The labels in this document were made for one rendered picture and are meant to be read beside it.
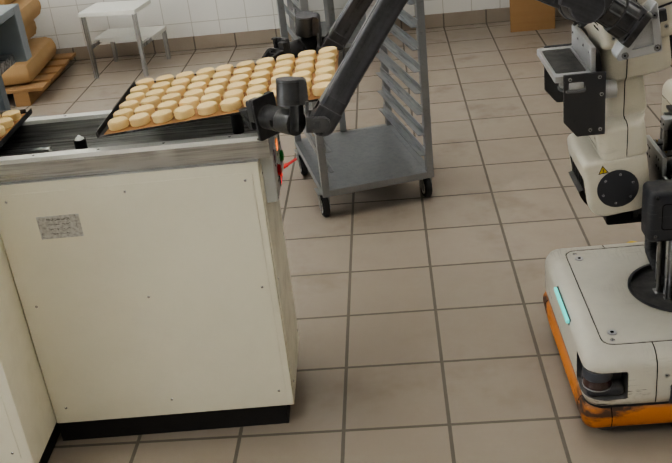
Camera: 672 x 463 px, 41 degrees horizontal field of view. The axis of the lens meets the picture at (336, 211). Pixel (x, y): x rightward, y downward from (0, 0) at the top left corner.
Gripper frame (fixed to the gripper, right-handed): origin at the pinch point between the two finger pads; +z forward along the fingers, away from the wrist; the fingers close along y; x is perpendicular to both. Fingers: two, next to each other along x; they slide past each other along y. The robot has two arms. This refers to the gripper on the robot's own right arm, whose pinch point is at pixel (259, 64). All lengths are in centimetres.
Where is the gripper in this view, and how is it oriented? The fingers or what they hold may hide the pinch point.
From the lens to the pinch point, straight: 250.0
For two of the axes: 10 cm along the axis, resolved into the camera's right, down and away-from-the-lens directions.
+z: -7.2, 4.0, -5.7
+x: 6.8, 2.1, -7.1
